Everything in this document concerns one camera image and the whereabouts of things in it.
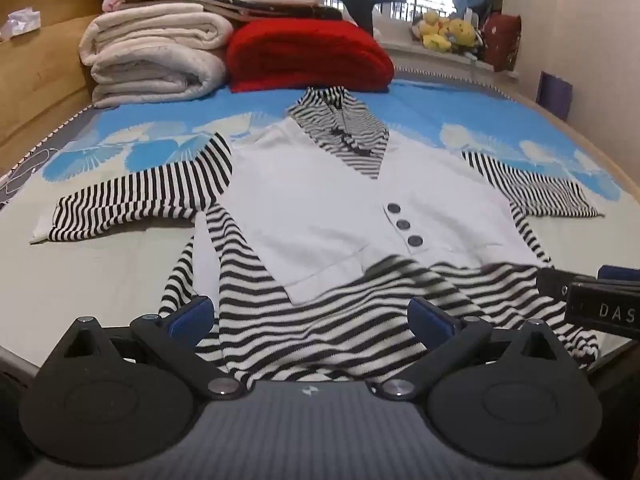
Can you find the blue patterned bed sheet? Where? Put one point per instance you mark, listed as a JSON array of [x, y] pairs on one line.
[[150, 130]]

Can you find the tissue pack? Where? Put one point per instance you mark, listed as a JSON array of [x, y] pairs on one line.
[[20, 22]]

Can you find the wooden headboard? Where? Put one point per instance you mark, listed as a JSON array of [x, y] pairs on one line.
[[35, 85]]

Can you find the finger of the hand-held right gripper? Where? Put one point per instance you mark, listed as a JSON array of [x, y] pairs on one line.
[[620, 273], [562, 282]]

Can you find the red knitted blanket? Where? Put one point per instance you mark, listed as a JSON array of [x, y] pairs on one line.
[[305, 55]]

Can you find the red spotted bag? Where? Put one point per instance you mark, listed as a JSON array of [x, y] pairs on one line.
[[502, 42]]

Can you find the striped black and white shirt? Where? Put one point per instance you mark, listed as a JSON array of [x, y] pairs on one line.
[[320, 200]]

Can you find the yellow plush toy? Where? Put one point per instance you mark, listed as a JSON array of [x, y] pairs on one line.
[[434, 30], [462, 32]]

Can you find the grey mattress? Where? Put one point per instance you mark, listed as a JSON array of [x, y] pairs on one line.
[[35, 155]]

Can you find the dark patterned folded cloth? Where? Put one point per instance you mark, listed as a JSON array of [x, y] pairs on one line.
[[280, 10]]

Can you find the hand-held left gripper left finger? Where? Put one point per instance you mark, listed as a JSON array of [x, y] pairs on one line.
[[192, 316]]

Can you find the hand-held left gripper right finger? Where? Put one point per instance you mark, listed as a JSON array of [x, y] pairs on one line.
[[431, 321]]

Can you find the folded cream fleece blanket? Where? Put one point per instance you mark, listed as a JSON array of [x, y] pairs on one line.
[[150, 55]]

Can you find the purple box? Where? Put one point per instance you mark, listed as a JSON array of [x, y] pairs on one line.
[[554, 95]]

